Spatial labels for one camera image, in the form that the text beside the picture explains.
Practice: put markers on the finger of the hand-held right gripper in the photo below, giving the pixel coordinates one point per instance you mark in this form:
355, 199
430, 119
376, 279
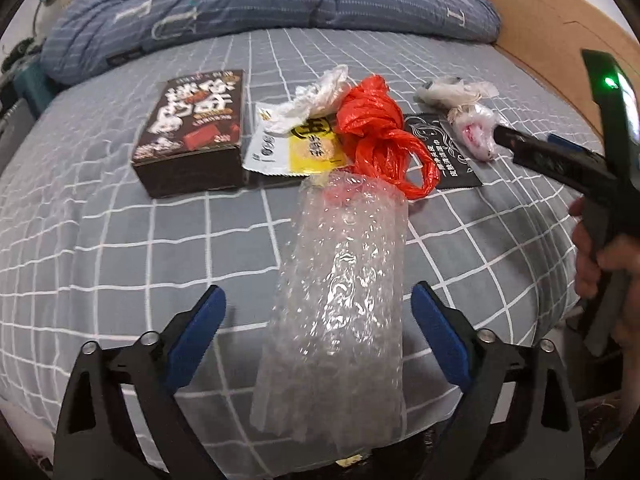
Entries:
545, 155
570, 142

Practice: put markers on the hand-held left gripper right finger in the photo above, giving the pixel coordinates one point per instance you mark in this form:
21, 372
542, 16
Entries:
442, 340

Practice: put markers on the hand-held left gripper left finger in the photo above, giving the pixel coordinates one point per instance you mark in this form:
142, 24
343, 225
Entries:
197, 332

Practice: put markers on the clear bag with pink item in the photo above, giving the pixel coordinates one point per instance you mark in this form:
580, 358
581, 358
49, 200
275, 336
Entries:
472, 132

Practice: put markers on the black patterned wipe packet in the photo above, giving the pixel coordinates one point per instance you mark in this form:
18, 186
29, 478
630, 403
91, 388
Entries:
430, 152

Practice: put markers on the clear bubble wrap roll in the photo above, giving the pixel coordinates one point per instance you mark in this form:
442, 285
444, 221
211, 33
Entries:
340, 285

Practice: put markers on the white and yellow snack packet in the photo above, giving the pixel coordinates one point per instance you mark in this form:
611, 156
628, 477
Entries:
312, 155

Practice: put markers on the white plastic bag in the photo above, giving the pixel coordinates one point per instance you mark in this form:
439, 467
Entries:
320, 92

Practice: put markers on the person's right hand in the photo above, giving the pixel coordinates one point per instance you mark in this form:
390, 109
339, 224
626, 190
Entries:
584, 255

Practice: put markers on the grey checked bedsheet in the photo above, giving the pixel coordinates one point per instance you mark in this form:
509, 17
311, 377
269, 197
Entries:
150, 240

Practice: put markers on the wooden bed headboard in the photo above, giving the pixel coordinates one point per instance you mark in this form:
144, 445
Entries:
540, 35

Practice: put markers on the red plastic bag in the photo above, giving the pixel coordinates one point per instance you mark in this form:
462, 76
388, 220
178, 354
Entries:
375, 125

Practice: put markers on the dark bag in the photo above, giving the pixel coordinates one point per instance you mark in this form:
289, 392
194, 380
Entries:
600, 425

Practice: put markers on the dark snack box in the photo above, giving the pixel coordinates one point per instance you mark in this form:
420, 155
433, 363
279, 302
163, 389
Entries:
195, 120

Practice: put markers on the dark grey suitcase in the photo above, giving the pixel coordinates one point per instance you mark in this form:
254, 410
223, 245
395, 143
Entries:
15, 130

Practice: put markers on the teal plastic basket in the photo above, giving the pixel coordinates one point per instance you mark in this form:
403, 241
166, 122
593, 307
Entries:
35, 85

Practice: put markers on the blue striped quilt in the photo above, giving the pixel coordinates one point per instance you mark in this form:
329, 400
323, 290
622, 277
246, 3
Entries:
250, 5

